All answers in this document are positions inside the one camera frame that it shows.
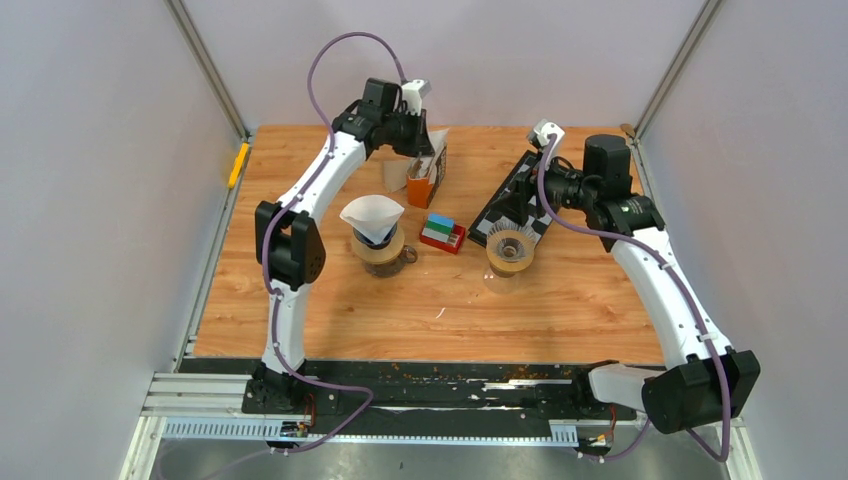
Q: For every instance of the brown paper filter on table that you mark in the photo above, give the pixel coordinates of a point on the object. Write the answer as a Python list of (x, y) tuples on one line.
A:
[(394, 174)]

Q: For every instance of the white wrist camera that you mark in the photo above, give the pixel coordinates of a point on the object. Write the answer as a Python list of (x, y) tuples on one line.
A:
[(546, 136), (413, 93)]

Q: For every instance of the white paper coffee filter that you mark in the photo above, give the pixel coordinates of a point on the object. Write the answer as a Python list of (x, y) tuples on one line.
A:
[(373, 216)]

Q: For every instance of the black white chessboard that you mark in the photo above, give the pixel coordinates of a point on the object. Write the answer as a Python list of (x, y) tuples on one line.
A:
[(514, 200)]

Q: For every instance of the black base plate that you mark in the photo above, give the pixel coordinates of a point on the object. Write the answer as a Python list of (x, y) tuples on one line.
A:
[(438, 399)]

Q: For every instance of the yellow marker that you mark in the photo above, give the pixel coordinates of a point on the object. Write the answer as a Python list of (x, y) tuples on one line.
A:
[(238, 165)]

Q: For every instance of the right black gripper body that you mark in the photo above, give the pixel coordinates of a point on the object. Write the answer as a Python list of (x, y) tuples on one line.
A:
[(567, 189)]

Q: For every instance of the red toy brick stack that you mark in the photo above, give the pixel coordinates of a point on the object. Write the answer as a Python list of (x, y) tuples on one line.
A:
[(442, 233)]

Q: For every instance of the aluminium frame rail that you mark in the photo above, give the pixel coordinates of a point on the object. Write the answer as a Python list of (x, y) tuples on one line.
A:
[(208, 406)]

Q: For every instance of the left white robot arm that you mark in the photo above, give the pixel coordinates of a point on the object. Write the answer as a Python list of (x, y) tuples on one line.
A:
[(289, 247)]

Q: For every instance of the orange filter box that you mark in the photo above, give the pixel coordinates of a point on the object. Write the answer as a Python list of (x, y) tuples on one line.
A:
[(423, 179)]

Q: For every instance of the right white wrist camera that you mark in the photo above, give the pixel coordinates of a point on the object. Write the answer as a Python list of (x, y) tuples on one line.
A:
[(546, 136)]

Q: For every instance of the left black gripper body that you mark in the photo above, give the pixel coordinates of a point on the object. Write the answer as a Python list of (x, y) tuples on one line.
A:
[(405, 132)]

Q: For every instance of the glass coffee carafe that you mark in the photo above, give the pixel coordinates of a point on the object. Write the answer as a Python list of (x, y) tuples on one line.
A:
[(407, 255)]

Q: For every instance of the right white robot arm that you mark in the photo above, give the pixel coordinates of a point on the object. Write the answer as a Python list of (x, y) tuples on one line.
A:
[(706, 380)]

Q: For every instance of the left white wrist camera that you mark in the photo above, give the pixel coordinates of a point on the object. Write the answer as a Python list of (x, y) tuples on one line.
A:
[(413, 93)]

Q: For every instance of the clear glass beaker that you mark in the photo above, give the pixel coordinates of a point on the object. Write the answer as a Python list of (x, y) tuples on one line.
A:
[(504, 283)]

